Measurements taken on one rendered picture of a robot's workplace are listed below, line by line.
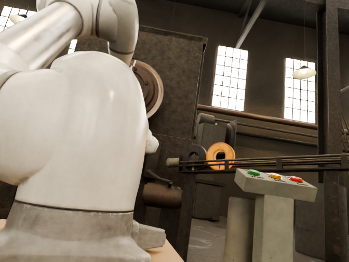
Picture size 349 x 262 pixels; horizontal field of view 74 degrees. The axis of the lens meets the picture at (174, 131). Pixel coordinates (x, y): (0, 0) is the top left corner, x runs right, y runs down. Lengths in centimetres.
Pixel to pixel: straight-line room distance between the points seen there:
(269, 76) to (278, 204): 883
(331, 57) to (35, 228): 594
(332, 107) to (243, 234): 473
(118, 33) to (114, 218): 69
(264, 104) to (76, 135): 881
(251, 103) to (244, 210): 797
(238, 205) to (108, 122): 74
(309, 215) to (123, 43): 313
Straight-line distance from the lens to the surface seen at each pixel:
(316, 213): 352
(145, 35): 203
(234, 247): 97
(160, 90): 163
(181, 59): 193
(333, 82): 576
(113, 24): 87
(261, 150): 850
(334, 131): 537
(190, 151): 135
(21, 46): 54
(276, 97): 933
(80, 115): 30
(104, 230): 30
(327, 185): 118
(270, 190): 83
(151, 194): 132
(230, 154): 126
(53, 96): 31
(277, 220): 85
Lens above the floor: 50
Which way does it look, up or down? 15 degrees up
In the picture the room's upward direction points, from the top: 9 degrees clockwise
